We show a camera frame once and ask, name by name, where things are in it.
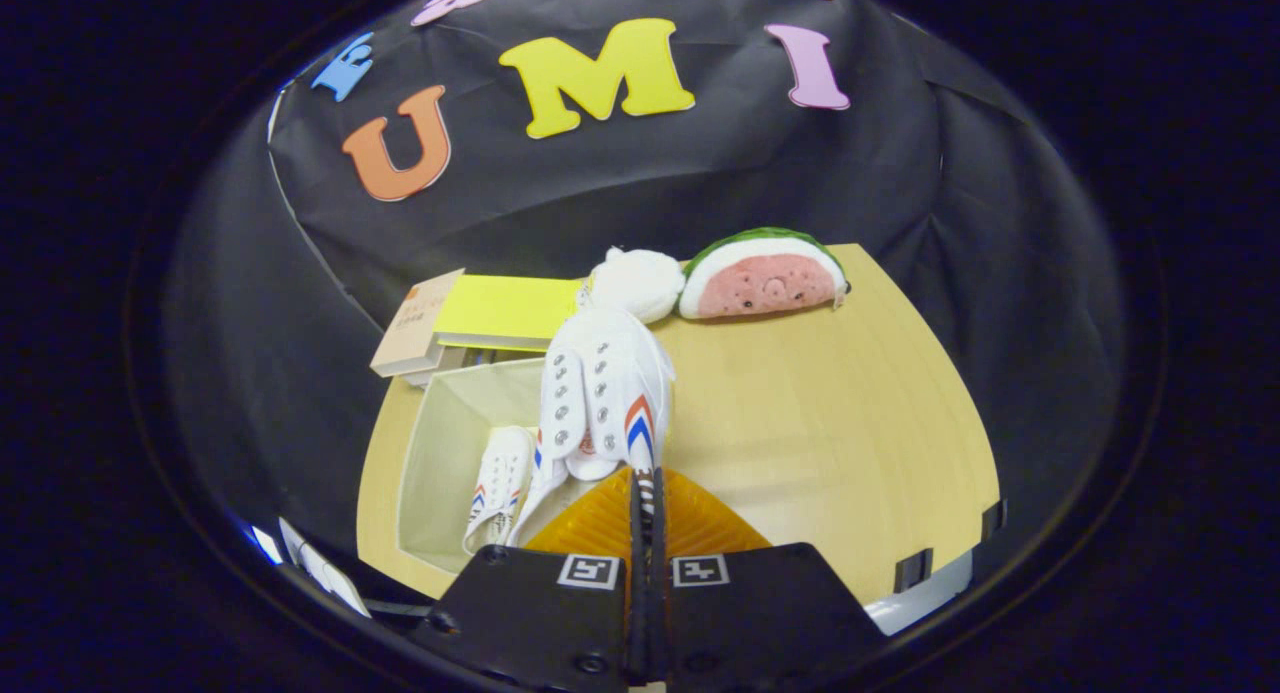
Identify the yellow book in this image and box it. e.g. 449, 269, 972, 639
433, 275, 586, 352

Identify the white plush toy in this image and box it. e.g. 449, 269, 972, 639
580, 247, 687, 324

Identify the beige book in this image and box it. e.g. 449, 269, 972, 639
370, 268, 466, 379

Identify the watermelon slice plush toy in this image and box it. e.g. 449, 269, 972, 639
678, 227, 851, 321

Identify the white printed board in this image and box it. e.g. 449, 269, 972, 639
278, 518, 373, 617

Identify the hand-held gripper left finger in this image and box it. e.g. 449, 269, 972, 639
412, 466, 646, 689

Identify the white canvas shoe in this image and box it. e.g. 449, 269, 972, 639
462, 426, 536, 556
505, 308, 676, 549

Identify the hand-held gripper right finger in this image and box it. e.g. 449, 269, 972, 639
655, 466, 889, 689

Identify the pale fabric storage box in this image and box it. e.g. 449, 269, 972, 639
397, 356, 561, 574

